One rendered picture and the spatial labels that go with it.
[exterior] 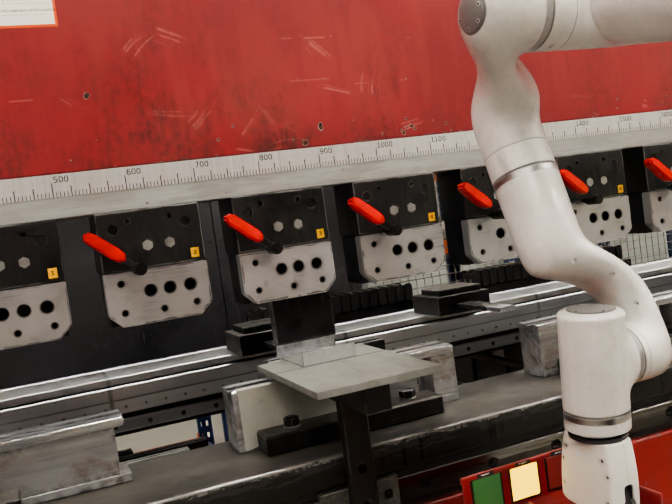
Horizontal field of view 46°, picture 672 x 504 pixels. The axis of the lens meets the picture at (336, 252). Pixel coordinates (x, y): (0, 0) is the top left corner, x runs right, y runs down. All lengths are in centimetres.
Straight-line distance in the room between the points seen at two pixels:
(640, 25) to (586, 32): 16
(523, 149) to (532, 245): 13
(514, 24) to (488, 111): 16
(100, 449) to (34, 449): 9
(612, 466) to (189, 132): 74
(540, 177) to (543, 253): 10
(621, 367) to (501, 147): 32
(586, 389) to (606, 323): 9
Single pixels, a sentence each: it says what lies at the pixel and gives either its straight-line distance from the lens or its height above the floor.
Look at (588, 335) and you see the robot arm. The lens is 103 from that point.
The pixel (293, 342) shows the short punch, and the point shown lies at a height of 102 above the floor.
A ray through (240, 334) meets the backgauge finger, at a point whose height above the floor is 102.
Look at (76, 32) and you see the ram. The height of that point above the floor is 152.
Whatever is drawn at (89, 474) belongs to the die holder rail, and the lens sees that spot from 123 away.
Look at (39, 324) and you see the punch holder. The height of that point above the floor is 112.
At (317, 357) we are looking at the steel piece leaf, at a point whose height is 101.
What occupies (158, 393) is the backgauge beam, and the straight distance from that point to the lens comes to 147.
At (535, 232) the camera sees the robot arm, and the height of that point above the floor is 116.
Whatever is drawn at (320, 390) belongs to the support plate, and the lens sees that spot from 101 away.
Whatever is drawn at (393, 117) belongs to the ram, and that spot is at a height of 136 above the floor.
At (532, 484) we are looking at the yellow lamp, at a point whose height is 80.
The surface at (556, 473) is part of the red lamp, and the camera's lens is 122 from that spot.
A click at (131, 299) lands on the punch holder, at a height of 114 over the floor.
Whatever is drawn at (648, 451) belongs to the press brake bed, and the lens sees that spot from 150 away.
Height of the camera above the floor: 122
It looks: 3 degrees down
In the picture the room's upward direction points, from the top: 8 degrees counter-clockwise
